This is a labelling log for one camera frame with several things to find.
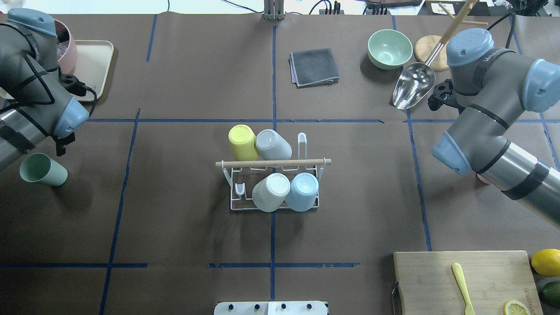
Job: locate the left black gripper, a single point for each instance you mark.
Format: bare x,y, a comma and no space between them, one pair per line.
61,144

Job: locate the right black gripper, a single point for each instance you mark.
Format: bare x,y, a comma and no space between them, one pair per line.
442,91

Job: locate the mint green cup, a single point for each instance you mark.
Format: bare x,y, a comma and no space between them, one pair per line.
42,169

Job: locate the pink cup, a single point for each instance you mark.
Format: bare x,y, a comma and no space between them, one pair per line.
482,179

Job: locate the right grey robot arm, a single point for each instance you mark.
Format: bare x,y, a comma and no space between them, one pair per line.
493,87

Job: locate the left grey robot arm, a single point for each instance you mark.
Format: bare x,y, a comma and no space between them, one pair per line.
44,103

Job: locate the light blue cup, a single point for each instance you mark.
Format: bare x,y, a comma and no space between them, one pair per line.
303,192

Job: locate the grey cup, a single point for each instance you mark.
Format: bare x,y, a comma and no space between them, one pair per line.
272,146

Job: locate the yellow cup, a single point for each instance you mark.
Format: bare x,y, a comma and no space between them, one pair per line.
242,142

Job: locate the white cup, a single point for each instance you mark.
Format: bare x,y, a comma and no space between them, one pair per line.
269,194

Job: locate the metal scoop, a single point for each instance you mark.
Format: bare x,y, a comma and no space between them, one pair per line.
415,81

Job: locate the mint green bowl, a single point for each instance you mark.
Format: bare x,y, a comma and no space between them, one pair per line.
389,49

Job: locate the beige tray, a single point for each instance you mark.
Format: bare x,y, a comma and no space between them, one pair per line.
92,65

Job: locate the pink bowl with ice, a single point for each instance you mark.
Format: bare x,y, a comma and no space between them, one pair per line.
67,53

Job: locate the grey folded cloth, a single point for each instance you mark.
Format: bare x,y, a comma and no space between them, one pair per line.
313,67

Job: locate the yellow plastic knife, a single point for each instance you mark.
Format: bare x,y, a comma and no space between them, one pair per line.
462,285

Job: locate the wooden cutting board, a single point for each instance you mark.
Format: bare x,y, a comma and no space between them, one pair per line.
431,283

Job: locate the yellow lemon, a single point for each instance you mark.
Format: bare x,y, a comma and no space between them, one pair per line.
546,262

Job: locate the lemon slice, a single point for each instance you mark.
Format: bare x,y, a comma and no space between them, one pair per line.
515,307

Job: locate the green avocado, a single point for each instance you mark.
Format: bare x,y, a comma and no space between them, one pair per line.
550,294

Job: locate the white wire cup holder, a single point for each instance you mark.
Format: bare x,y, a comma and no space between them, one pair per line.
242,176

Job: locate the aluminium frame post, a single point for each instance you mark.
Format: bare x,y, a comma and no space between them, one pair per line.
273,10

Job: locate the white camera pole mount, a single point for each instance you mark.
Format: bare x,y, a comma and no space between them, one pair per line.
271,308

